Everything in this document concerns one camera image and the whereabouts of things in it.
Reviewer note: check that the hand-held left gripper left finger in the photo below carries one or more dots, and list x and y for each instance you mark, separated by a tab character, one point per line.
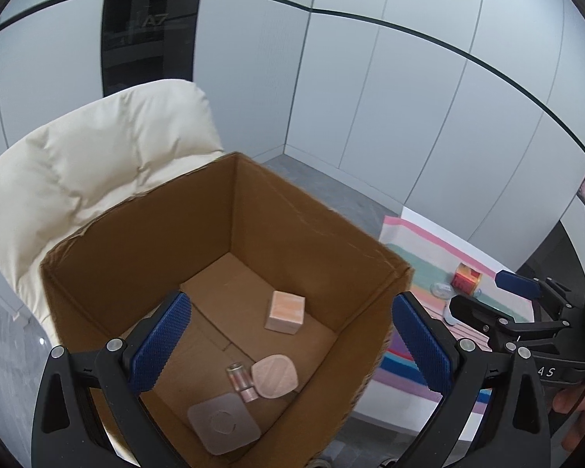
163	341

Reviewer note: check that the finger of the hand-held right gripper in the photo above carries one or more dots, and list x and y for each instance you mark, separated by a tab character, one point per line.
516	282
477	317

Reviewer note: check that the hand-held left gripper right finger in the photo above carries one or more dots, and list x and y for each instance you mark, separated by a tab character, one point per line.
419	346

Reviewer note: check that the white lavender oval device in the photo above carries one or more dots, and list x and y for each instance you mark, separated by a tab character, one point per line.
449	317

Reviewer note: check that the red and gold can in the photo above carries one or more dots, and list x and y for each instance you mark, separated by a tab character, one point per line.
464	277

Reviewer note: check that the clear lens case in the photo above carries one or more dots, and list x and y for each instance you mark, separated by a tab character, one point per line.
441	290

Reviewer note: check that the small pink bottle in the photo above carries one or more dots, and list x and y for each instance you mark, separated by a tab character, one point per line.
241	380

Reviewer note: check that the clear square plastic container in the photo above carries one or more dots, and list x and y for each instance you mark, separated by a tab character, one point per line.
224	424

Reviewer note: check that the round wooden lid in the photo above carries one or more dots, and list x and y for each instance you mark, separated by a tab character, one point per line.
275	375

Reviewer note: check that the small beige carton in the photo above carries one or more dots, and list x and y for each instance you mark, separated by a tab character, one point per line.
285	312

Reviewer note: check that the brown cardboard box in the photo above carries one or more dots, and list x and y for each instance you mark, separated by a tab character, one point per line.
273	234

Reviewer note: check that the person's right hand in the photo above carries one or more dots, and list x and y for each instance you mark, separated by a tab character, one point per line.
577	409

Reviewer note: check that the white table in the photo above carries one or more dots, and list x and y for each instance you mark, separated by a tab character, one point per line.
409	414

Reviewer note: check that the striped table cloth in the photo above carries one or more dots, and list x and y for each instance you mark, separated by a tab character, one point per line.
419	248

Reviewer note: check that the cream padded chair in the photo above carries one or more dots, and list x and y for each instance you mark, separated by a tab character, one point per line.
78	156

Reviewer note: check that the black glass panel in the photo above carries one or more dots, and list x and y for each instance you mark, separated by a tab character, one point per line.
146	19

